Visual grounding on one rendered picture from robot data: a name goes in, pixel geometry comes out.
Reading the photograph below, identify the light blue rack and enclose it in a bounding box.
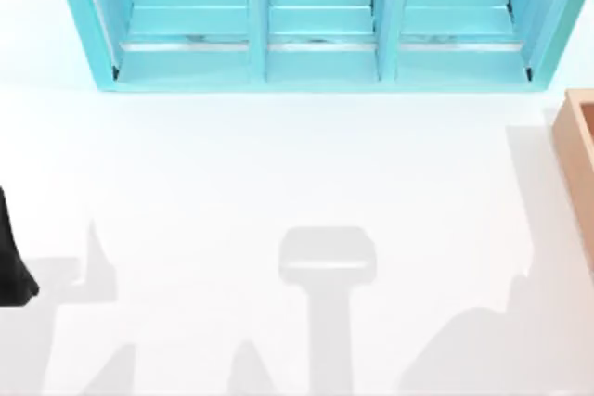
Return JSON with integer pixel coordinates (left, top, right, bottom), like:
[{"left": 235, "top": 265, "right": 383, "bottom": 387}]
[{"left": 51, "top": 0, "right": 594, "bottom": 94}]

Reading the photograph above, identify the salmon-coloured shallow box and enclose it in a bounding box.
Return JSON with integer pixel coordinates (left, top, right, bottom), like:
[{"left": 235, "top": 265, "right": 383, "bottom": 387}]
[{"left": 551, "top": 88, "right": 594, "bottom": 283}]

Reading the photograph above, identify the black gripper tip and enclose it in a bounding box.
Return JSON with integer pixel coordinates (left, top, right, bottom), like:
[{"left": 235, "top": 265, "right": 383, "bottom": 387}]
[{"left": 0, "top": 186, "right": 40, "bottom": 310}]

